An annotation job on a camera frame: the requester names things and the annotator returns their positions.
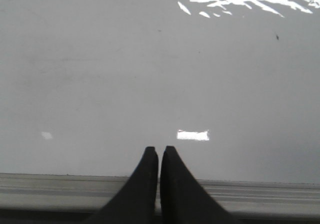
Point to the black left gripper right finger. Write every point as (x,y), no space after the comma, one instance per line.
(183,200)

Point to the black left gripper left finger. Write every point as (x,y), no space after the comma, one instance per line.
(134,203)

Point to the white whiteboard with aluminium frame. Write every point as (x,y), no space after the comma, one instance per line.
(233,85)

